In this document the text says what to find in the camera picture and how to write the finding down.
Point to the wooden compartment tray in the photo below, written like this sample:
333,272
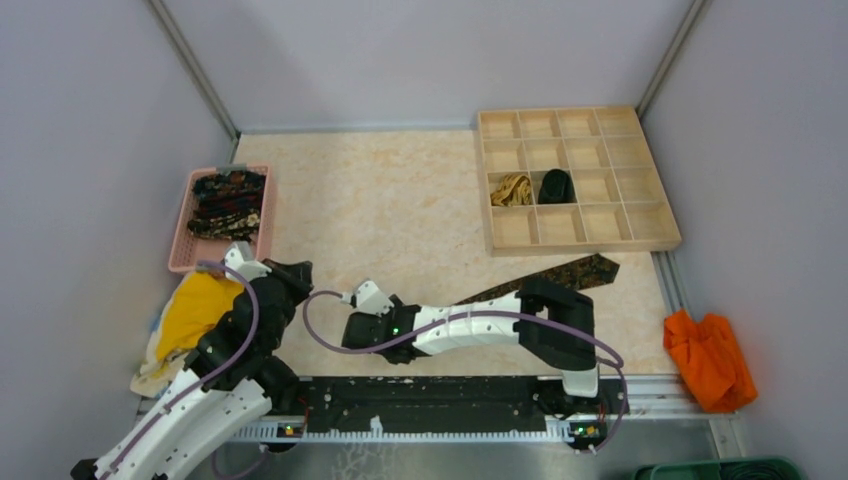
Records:
621,204

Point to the pink plastic basket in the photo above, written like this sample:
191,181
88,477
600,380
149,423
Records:
187,250

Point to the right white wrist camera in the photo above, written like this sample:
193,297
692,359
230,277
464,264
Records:
368,298

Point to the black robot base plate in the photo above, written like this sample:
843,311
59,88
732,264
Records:
440,405

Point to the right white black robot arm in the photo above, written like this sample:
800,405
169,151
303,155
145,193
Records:
552,322

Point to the rolled yellow patterned tie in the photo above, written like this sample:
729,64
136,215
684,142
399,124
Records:
514,189

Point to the dark brown patterned tie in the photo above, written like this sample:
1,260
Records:
587,272

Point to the green bin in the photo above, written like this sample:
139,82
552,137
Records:
740,468

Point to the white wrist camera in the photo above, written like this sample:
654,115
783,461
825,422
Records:
368,298
239,257

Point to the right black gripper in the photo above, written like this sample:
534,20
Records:
396,302

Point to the orange cloth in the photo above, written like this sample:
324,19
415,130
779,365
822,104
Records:
710,361

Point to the rolled black tie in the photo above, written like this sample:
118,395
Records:
556,188

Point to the yellow white cloth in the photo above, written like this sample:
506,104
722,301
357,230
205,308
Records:
195,307

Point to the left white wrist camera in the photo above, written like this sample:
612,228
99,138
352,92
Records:
239,257

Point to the pile of patterned ties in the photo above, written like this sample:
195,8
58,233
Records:
228,206

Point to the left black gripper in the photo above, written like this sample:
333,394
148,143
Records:
296,274

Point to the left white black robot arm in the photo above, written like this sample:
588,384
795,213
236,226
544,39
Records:
230,379

